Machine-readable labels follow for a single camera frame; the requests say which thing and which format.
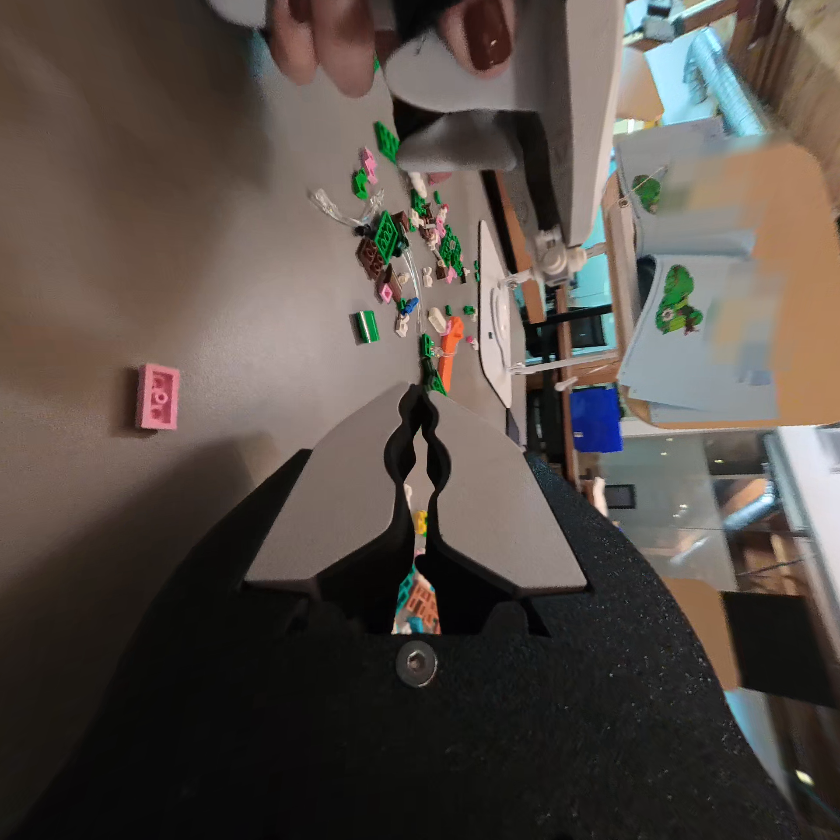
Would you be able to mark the pink lego brick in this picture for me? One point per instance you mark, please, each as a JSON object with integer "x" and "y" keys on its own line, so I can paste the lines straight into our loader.
{"x": 157, "y": 397}

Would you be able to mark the dark panel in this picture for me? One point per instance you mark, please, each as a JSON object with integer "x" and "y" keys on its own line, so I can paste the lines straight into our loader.
{"x": 781, "y": 649}

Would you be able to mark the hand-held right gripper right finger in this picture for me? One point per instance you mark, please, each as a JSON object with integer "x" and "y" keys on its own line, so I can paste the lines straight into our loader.
{"x": 502, "y": 512}

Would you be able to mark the clear plastic bag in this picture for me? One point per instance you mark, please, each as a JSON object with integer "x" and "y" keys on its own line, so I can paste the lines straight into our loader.
{"x": 338, "y": 207}

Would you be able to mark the pile of green brown lego pieces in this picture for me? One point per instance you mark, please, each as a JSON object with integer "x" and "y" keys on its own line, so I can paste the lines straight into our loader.
{"x": 410, "y": 229}

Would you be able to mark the orange brick separator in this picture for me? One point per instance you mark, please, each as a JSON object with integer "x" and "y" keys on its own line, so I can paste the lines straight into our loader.
{"x": 451, "y": 351}

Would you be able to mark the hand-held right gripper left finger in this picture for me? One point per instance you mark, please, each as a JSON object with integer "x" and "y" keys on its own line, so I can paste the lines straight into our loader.
{"x": 328, "y": 505}

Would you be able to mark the person's left hand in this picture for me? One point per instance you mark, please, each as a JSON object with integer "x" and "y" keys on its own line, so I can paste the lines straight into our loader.
{"x": 321, "y": 46}

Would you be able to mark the green striped lego plate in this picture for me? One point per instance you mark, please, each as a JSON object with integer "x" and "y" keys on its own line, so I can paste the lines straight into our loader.
{"x": 365, "y": 326}

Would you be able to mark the blue box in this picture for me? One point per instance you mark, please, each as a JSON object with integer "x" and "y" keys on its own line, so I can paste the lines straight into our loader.
{"x": 596, "y": 420}

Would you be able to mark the white lego piece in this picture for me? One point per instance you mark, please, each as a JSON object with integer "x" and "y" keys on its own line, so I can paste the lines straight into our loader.
{"x": 554, "y": 257}

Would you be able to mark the lego instruction booklet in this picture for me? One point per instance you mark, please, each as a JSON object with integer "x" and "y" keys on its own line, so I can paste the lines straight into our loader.
{"x": 682, "y": 315}

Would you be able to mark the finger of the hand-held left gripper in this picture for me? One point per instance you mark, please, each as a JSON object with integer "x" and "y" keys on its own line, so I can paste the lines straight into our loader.
{"x": 577, "y": 111}

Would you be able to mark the cluster of yellow teal lego pieces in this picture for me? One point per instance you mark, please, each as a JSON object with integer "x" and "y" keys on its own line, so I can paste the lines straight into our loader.
{"x": 420, "y": 584}

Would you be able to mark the wooden booklet board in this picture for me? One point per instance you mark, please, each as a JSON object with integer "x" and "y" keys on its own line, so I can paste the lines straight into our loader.
{"x": 797, "y": 282}

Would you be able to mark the ribbed metal duct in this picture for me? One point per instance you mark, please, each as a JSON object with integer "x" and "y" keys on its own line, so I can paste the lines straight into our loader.
{"x": 715, "y": 72}

